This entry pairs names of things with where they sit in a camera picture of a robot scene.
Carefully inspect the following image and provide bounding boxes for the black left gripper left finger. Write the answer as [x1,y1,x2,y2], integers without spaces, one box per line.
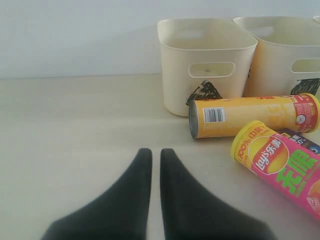
[42,148,153,240]

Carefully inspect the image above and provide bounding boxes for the yellow chips can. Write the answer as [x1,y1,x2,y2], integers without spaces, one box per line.
[188,93,320,139]

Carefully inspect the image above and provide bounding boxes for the cream bin with triangle mark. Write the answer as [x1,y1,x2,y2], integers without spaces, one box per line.
[157,18,258,117]

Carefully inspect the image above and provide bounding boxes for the purple juice carton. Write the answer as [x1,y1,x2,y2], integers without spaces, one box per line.
[278,128,320,155]

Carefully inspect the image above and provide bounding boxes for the cream bin with square mark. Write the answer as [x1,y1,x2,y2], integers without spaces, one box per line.
[233,16,320,97]

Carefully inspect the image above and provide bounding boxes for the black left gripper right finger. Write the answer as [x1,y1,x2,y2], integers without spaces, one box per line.
[160,148,277,240]

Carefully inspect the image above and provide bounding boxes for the cream bin with circle mark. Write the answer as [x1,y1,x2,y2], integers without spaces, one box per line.
[313,16,320,24]

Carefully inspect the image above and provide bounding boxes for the pink Lay's chips can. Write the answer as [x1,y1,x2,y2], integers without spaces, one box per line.
[230,120,320,219]

